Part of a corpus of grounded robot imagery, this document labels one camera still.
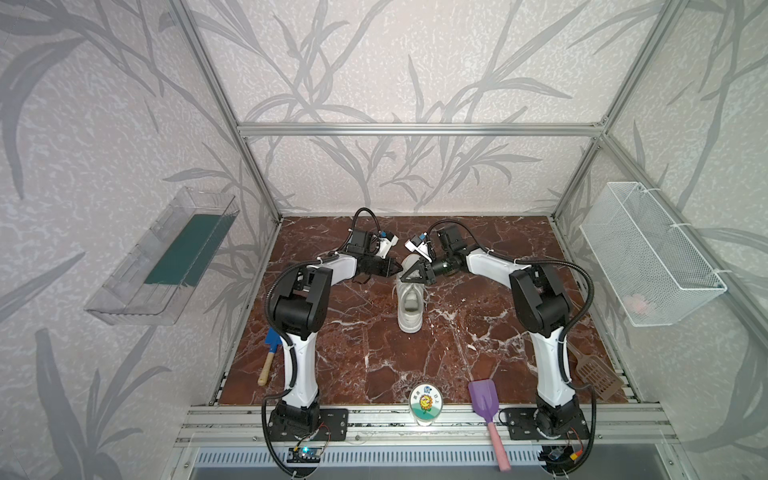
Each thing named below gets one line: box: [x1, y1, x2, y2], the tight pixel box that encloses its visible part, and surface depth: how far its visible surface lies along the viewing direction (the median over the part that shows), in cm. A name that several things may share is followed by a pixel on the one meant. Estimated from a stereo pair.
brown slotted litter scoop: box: [567, 342, 625, 401], surface depth 84 cm
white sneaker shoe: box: [396, 254, 427, 334], surface depth 91 cm
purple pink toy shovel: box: [468, 378, 511, 472], surface depth 79 cm
